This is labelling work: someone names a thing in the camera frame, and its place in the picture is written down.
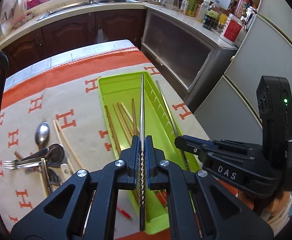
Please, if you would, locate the bamboo chopstick red black end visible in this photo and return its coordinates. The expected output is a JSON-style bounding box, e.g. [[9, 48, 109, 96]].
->
[[113, 103, 134, 145]]

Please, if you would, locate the white ceramic soup spoon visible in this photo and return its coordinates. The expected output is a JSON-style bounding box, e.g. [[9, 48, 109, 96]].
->
[[60, 163, 72, 181]]

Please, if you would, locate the pale chopstick red end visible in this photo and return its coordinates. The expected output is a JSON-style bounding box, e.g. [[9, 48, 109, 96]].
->
[[121, 102, 134, 125]]

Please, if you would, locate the steel fork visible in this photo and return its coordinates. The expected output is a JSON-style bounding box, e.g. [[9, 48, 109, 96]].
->
[[2, 160, 41, 170]]

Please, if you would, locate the dark brown wooden chopstick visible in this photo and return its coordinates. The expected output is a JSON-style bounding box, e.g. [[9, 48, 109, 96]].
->
[[105, 105, 121, 155]]

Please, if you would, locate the person's right hand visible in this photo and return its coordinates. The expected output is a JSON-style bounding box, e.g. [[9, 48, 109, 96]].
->
[[237, 189, 292, 221]]

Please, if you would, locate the grey metal cabinet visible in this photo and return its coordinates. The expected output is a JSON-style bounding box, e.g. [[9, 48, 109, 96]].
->
[[141, 8, 237, 112]]

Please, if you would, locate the lime green plastic tray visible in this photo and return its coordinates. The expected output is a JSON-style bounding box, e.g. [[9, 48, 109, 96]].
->
[[84, 72, 199, 239]]

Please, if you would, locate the orange beige H-pattern cloth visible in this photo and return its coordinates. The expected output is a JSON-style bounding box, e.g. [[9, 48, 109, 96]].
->
[[0, 48, 208, 230]]

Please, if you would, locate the white jar red label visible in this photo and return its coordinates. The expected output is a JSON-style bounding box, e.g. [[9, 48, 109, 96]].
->
[[220, 14, 242, 45]]

